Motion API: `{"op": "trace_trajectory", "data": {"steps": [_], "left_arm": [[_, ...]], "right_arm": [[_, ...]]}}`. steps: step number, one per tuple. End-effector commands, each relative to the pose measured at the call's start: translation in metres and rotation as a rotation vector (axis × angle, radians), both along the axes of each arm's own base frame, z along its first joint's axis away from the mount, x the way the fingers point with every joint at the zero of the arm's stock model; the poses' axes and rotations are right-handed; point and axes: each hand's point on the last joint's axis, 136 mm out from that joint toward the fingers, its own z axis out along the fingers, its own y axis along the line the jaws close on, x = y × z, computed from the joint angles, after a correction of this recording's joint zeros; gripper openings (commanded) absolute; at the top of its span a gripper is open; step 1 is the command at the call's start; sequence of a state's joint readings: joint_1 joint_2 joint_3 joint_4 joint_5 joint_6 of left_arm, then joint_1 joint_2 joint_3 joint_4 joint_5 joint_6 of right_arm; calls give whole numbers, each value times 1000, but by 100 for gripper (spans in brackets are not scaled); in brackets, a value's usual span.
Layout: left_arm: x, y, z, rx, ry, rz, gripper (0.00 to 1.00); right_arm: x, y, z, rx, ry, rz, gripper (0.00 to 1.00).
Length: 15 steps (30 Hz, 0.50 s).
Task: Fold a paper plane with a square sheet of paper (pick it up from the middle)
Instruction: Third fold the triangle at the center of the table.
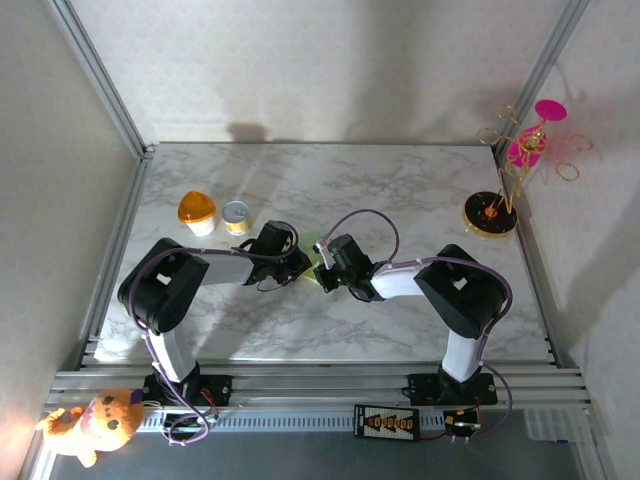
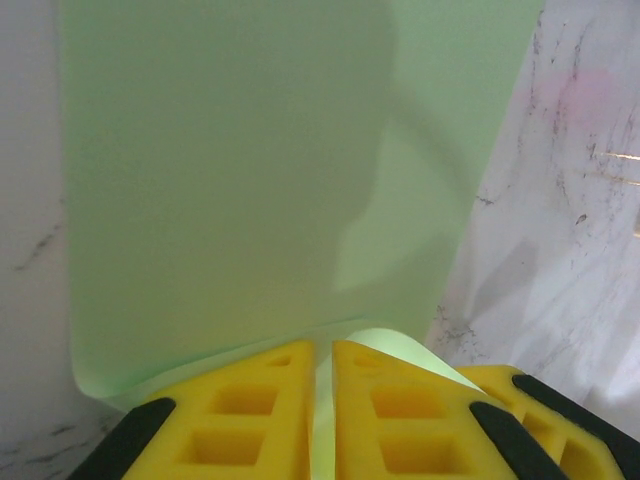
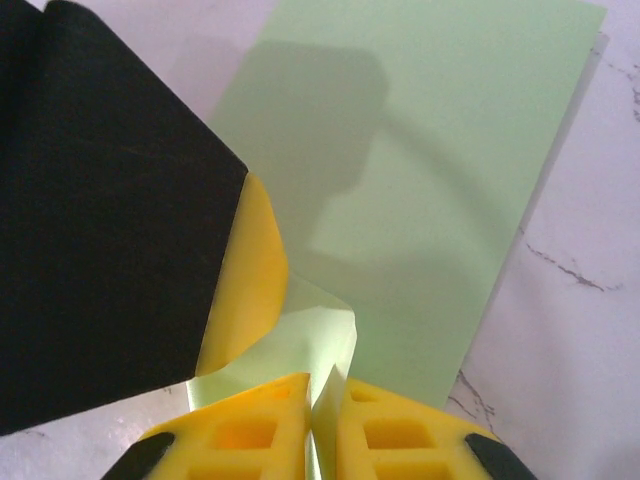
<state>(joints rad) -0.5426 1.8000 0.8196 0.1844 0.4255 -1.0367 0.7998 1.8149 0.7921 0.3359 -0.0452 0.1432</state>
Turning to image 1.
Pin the green paper sheet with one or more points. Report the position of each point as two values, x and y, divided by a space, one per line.
311 239

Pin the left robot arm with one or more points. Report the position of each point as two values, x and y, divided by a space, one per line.
160 290

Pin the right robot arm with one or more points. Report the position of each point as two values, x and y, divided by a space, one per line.
465 295

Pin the yellow tin can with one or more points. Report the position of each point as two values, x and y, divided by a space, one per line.
235 215

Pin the white cup with orange lid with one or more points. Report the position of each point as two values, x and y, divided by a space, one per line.
196 205

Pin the black module with yellow connector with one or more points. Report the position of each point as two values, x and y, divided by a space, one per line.
456 421

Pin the pink plastic glass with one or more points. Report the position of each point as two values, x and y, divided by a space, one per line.
550 110

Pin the orange plush toy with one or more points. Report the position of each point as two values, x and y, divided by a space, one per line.
105 420

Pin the clear plastic compartment box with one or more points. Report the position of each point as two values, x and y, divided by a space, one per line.
550 425

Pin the aluminium frame cross rail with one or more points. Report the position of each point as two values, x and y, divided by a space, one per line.
320 387

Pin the aluminium frame side rail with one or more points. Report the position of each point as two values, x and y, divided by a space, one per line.
529 250
124 225

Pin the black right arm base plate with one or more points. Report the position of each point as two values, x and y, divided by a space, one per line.
422 390

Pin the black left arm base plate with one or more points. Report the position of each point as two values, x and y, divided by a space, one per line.
217 387

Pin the aluminium frame post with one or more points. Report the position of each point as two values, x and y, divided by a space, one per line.
550 50
100 75

